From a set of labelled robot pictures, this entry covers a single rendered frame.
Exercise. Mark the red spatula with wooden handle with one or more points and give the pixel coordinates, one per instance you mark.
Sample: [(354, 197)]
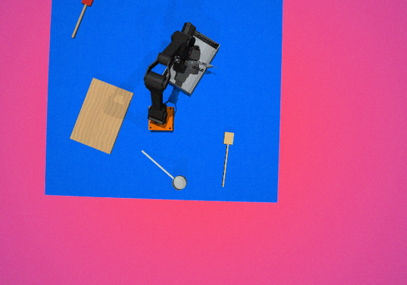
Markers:
[(86, 3)]

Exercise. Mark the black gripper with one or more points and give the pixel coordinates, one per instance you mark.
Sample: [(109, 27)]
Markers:
[(179, 66)]

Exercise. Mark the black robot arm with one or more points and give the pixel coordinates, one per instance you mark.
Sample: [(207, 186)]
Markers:
[(157, 83)]

